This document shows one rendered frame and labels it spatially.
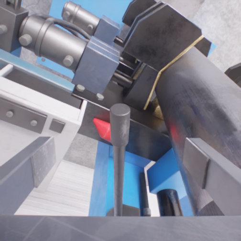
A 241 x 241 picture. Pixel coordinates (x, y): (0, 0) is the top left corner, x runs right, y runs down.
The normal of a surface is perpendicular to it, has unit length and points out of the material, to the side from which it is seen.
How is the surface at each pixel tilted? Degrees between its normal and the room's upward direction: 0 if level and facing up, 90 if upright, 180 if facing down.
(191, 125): 90
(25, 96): 90
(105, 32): 0
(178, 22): 0
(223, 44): 0
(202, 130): 90
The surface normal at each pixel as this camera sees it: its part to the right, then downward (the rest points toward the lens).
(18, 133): 0.00, 0.63
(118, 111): 0.02, -0.77
